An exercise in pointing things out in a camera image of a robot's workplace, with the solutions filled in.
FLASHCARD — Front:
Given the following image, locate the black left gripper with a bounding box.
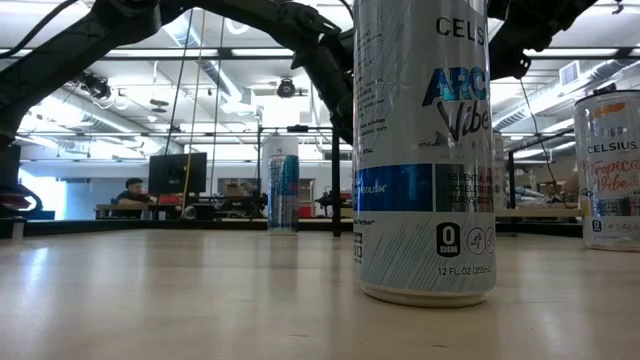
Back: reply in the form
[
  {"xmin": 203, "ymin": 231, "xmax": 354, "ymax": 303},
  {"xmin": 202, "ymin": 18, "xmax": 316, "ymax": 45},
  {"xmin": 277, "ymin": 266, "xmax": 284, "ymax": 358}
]
[{"xmin": 291, "ymin": 27, "xmax": 355, "ymax": 146}]

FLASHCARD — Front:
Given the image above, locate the white Celsius Arctic Vibe can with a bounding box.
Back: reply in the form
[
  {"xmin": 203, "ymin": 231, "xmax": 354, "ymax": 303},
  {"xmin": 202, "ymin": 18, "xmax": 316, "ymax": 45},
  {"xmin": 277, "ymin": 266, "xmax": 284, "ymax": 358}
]
[{"xmin": 352, "ymin": 0, "xmax": 498, "ymax": 309}]

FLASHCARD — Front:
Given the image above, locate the blue silver Red Bull can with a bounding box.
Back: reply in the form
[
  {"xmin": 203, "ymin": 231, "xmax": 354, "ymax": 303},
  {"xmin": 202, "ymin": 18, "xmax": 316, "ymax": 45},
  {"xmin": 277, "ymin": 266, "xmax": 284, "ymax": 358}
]
[{"xmin": 267, "ymin": 153, "xmax": 301, "ymax": 236}]

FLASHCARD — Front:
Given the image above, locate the silver Celsius Tropical Vibe can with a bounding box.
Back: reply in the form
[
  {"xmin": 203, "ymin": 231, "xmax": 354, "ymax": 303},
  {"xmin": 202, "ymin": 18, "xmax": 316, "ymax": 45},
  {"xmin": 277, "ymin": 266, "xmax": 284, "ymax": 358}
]
[{"xmin": 573, "ymin": 90, "xmax": 640, "ymax": 253}]

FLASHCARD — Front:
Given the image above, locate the ceiling air vent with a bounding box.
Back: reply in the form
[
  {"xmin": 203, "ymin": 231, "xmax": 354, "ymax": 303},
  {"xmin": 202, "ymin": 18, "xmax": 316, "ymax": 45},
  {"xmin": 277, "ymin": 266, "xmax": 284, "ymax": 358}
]
[{"xmin": 559, "ymin": 60, "xmax": 582, "ymax": 88}]

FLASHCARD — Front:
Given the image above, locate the cluttered workbench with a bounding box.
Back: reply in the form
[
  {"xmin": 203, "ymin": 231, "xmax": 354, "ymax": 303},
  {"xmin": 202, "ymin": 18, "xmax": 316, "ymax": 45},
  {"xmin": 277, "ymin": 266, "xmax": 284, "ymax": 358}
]
[{"xmin": 504, "ymin": 169, "xmax": 581, "ymax": 209}]

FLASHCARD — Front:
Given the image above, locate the person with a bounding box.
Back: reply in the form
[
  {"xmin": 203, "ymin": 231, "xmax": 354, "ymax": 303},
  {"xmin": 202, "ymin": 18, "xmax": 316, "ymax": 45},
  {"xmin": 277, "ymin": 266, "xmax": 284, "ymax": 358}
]
[
  {"xmin": 110, "ymin": 177, "xmax": 157, "ymax": 220},
  {"xmin": 562, "ymin": 170, "xmax": 581, "ymax": 202}
]

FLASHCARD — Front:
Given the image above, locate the black computer monitor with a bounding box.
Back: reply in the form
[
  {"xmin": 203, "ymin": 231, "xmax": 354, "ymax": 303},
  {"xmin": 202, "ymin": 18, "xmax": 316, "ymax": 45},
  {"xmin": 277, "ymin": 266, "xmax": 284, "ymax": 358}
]
[{"xmin": 148, "ymin": 151, "xmax": 208, "ymax": 197}]

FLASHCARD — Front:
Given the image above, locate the black ceiling light cluster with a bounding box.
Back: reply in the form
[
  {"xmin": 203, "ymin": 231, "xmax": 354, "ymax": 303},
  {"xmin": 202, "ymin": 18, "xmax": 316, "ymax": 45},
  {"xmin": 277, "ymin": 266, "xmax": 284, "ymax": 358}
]
[{"xmin": 74, "ymin": 72, "xmax": 113, "ymax": 101}]

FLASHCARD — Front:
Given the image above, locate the light wooden desk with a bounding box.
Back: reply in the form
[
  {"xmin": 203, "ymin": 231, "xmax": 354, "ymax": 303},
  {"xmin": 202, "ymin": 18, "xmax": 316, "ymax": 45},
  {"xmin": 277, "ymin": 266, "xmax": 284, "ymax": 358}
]
[{"xmin": 93, "ymin": 202, "xmax": 169, "ymax": 221}]

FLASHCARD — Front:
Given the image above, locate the black equipment with red part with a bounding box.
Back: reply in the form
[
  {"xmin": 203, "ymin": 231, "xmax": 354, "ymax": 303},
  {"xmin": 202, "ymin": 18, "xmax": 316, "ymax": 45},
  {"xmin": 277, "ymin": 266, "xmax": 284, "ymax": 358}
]
[{"xmin": 0, "ymin": 143, "xmax": 57, "ymax": 222}]

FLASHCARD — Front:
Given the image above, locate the thin black metal frame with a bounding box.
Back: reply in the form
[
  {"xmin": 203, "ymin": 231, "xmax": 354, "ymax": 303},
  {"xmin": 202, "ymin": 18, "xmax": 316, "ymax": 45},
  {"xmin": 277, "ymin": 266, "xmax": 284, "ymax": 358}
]
[{"xmin": 256, "ymin": 124, "xmax": 333, "ymax": 222}]

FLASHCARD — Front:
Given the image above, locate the wooden shelf with black frame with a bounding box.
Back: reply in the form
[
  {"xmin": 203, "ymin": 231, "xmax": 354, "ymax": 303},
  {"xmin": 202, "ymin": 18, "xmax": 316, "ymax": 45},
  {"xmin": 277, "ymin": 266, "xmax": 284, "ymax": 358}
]
[{"xmin": 329, "ymin": 125, "xmax": 584, "ymax": 239}]

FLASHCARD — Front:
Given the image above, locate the round black overhead camera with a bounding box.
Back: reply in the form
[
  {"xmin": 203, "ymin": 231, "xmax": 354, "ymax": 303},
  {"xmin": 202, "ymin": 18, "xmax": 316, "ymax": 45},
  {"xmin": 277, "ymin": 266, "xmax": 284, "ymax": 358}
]
[{"xmin": 276, "ymin": 77, "xmax": 297, "ymax": 99}]

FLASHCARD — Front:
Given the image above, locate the thin black hanging cable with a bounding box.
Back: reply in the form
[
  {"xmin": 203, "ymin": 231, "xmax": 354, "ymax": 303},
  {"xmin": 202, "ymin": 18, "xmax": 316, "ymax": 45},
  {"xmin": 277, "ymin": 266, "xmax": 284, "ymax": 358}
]
[{"xmin": 208, "ymin": 14, "xmax": 225, "ymax": 197}]

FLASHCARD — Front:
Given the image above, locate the large ceiling ventilation duct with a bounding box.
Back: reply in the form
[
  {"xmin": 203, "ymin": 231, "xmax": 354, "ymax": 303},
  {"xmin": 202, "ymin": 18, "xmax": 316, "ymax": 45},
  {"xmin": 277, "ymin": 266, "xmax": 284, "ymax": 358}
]
[{"xmin": 159, "ymin": 12, "xmax": 256, "ymax": 114}]

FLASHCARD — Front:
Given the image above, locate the white hanging ring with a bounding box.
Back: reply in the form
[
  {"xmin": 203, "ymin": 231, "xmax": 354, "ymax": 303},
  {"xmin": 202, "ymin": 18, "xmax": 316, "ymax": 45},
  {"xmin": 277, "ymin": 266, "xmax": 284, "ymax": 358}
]
[{"xmin": 224, "ymin": 19, "xmax": 252, "ymax": 36}]

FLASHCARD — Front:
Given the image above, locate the long black hanging cable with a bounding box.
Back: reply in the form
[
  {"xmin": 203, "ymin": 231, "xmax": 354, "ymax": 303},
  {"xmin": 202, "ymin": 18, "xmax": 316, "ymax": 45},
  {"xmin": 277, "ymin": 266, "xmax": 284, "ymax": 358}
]
[{"xmin": 164, "ymin": 9, "xmax": 194, "ymax": 144}]

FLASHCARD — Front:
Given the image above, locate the black aluminium rig frame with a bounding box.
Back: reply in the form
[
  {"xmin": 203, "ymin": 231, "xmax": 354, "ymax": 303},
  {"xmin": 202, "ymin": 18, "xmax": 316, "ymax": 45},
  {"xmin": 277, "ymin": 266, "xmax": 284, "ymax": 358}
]
[{"xmin": 0, "ymin": 46, "xmax": 640, "ymax": 240}]

